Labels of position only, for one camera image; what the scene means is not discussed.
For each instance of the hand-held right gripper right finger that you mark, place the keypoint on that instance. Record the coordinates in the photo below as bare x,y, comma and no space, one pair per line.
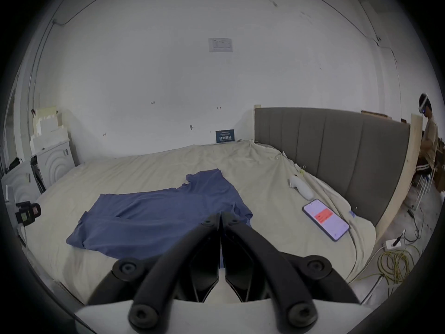
264,256

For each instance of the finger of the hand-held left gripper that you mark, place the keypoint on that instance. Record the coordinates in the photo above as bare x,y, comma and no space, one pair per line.
28,213

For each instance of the white paper notice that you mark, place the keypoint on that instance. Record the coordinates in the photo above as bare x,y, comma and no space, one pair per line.
220,45

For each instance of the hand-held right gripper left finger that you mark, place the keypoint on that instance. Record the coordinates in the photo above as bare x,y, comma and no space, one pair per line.
180,256

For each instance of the white power strip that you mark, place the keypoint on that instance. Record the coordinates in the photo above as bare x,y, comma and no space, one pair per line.
393,244

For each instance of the grey padded headboard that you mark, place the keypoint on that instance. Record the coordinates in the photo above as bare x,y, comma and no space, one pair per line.
333,151

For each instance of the pale wooden panel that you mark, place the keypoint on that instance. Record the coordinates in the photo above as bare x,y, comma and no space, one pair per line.
399,186

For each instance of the dark blue shirt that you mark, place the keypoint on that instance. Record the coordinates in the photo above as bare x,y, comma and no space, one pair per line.
156,214

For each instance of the white hand controller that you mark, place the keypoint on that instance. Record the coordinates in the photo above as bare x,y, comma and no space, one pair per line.
301,185

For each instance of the bed with beige sheet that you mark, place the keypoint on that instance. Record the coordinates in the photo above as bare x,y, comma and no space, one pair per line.
271,200

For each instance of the smartphone with lit screen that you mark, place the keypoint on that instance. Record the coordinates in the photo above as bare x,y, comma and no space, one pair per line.
325,218

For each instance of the dark blue sign card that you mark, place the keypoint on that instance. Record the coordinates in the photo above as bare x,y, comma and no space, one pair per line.
225,136

